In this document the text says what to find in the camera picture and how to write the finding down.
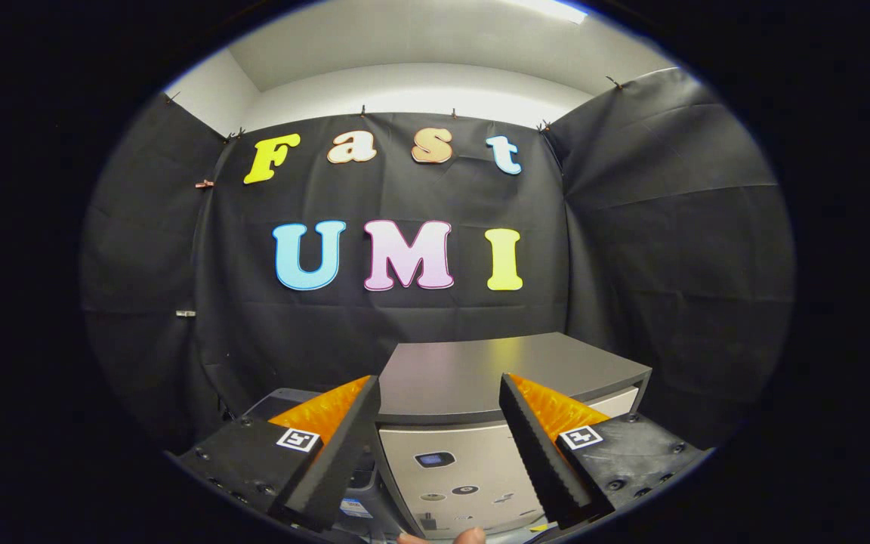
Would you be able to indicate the dark washing machine lid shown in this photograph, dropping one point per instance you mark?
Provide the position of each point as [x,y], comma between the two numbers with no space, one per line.
[288,398]

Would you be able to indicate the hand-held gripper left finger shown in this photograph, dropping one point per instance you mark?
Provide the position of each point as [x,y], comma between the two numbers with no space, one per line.
[337,468]

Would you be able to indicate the dark grey washing machine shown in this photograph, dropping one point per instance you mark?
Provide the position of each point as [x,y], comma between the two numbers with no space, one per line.
[367,491]

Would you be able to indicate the black backdrop cloth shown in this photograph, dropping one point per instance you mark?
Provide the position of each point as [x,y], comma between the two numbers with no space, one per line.
[405,317]

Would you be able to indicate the grey cabinet with dark top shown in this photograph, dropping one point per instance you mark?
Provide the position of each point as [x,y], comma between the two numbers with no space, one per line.
[465,378]

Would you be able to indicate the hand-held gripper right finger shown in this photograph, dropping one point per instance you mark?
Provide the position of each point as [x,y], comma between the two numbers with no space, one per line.
[544,461]

